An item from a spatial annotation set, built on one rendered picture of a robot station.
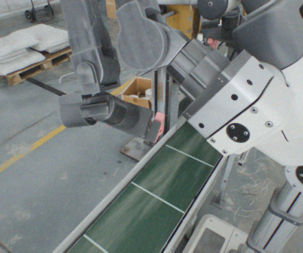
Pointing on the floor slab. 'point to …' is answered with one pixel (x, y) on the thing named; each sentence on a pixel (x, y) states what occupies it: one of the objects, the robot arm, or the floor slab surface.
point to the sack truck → (40, 13)
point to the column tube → (161, 97)
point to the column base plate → (138, 147)
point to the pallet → (15, 78)
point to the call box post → (226, 177)
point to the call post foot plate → (217, 203)
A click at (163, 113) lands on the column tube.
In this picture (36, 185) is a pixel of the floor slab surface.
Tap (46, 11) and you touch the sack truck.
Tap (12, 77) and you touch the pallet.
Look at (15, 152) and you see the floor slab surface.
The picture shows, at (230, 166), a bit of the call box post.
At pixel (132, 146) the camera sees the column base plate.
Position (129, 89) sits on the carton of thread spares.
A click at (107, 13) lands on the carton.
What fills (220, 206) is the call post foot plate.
